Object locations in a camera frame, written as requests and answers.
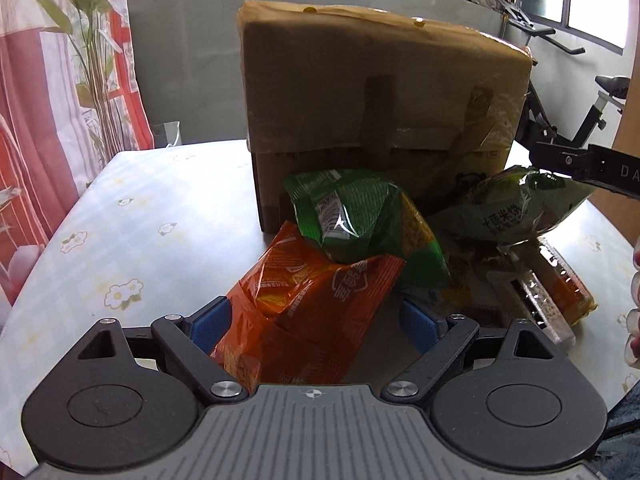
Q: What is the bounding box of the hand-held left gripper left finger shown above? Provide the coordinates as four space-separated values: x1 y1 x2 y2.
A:
75 296 251 403

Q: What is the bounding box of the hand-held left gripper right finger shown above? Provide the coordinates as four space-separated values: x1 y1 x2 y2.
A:
381 297 571 403

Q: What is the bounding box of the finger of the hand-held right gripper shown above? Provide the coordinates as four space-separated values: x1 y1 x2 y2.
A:
532 142 594 182

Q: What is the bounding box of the pale green snack bag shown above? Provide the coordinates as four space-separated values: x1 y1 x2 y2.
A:
430 166 598 250

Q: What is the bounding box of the orange snack bag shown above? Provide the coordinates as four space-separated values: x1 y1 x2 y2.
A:
210 220 406 386

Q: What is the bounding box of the dark green snack bag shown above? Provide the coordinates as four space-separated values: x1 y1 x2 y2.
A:
282 169 453 292

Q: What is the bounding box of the brown cardboard box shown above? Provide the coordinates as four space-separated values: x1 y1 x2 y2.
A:
236 0 535 233

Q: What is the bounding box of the black exercise bike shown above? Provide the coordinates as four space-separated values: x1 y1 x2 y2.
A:
470 0 632 162

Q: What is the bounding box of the brown snack packet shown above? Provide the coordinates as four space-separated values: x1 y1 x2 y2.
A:
440 242 503 323

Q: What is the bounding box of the floral tablecloth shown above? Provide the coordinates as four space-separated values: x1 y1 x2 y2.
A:
0 139 640 477

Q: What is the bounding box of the clear wrapped snack bar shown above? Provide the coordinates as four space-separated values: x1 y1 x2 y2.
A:
487 266 577 347

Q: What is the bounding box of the orange wrapped snack cake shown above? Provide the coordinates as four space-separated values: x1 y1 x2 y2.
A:
536 237 599 327

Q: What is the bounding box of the blue fuzzy cloth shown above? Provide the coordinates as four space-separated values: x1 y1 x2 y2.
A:
602 394 640 480

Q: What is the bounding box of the red printed curtain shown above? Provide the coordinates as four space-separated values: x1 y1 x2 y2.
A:
0 0 155 306

